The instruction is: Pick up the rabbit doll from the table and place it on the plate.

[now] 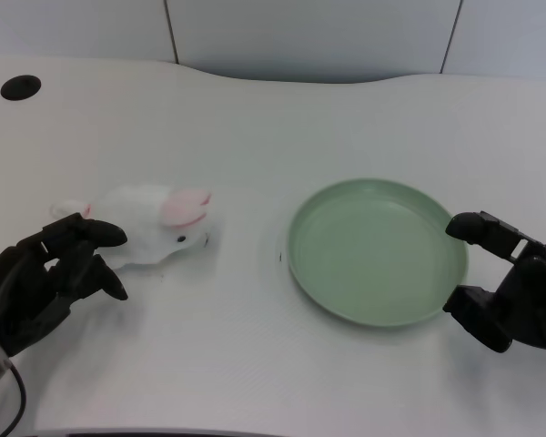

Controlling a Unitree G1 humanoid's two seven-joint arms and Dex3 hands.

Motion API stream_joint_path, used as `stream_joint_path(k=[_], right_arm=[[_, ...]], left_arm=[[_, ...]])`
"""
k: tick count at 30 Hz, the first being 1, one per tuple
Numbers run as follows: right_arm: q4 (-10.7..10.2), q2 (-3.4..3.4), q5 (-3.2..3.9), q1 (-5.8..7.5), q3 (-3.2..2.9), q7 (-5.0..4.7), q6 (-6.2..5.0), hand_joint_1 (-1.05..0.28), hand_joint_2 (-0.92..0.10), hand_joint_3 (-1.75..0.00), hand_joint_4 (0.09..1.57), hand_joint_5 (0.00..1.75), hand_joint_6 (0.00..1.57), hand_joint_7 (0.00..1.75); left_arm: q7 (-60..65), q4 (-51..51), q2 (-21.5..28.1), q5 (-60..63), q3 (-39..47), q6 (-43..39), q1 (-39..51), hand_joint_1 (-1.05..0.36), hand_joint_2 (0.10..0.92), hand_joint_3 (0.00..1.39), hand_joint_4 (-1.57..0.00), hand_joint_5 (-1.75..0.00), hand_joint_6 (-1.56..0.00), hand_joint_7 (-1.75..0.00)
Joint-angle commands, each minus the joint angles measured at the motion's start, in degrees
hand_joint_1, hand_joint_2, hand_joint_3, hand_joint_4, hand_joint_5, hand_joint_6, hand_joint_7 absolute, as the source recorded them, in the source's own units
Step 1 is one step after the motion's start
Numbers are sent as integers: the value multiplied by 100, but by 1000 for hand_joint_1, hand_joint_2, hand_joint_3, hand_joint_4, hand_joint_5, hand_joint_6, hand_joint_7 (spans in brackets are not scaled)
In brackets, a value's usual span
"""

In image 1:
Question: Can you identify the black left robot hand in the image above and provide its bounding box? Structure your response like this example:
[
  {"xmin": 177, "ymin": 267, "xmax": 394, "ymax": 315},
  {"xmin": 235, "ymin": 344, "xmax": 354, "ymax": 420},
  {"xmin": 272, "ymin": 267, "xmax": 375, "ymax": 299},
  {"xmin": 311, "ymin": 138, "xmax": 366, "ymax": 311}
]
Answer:
[{"xmin": 0, "ymin": 211, "xmax": 129, "ymax": 358}]

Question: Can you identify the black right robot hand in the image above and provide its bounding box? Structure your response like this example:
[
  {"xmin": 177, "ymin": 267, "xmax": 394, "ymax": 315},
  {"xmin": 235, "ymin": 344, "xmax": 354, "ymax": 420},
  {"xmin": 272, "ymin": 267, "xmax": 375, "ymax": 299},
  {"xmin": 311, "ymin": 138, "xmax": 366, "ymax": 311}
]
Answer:
[{"xmin": 442, "ymin": 210, "xmax": 546, "ymax": 354}]

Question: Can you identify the white plush rabbit doll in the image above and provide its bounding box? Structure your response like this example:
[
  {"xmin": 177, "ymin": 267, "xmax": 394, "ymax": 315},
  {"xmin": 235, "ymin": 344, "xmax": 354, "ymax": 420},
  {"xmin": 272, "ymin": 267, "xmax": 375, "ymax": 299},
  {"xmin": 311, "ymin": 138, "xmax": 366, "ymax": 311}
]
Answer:
[{"xmin": 50, "ymin": 183, "xmax": 214, "ymax": 266}]

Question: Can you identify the green round plate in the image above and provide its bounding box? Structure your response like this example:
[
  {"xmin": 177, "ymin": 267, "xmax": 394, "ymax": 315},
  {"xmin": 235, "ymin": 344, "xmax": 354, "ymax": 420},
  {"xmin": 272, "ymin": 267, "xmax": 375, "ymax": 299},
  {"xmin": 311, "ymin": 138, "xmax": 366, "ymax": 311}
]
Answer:
[{"xmin": 287, "ymin": 178, "xmax": 470, "ymax": 329}]

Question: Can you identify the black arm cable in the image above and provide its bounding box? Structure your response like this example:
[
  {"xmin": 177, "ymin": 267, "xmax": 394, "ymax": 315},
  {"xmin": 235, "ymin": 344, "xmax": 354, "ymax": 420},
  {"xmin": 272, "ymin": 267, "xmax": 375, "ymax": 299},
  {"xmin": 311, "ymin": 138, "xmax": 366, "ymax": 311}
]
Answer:
[{"xmin": 0, "ymin": 359, "xmax": 27, "ymax": 437}]

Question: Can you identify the black round cable grommet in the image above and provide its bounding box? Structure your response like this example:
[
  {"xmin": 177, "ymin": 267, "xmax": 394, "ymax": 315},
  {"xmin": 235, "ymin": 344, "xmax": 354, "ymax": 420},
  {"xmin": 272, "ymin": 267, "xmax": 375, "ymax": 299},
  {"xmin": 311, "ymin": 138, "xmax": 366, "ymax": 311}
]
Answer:
[{"xmin": 0, "ymin": 75, "xmax": 43, "ymax": 102}]

